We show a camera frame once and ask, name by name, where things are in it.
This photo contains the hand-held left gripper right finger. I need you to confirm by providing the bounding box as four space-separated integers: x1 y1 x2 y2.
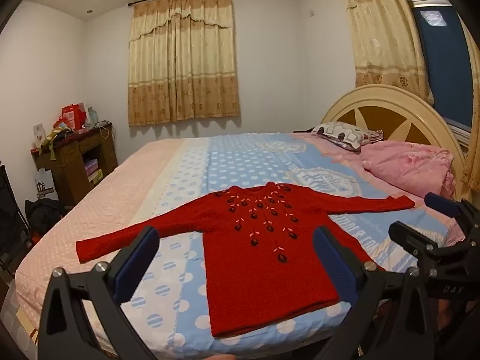
313 226 443 360

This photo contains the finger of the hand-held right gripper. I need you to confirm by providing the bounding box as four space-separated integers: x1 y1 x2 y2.
389 222 446 260
424 192 478 230

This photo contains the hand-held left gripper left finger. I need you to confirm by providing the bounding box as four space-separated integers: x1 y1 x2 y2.
37 226 161 360

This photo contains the red knitted embroidered sweater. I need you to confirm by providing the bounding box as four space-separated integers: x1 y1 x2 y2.
76 182 416 338

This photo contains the pink quilt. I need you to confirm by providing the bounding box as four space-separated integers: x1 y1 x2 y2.
361 140 456 199

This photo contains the cream wooden headboard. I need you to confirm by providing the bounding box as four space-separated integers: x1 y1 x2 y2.
322 84 469 199

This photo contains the pink box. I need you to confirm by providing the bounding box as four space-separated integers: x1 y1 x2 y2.
85 158 104 185

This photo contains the black bag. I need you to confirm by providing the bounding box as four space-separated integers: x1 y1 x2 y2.
25 198 67 230

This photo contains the brown wooden desk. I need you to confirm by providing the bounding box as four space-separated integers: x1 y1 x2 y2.
31 122 119 207

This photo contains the grey patterned pillow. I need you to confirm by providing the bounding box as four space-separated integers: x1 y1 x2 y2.
311 122 385 152

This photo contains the white paper bag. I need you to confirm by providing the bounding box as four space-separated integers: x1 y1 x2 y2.
35 169 60 201

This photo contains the dark glass window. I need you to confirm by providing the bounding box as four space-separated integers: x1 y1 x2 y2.
408 0 474 132

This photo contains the bed with dotted sheet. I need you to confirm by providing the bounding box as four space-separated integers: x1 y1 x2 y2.
15 131 466 357

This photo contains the green striped scarf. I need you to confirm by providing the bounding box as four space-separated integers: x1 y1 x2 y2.
40 127 74 159

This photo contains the white card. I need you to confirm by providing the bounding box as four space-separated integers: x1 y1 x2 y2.
33 124 48 149

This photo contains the beige floral long curtain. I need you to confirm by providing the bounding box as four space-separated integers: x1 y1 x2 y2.
335 0 434 106

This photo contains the beige patterned window curtain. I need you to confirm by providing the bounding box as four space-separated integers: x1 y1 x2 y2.
127 0 241 127

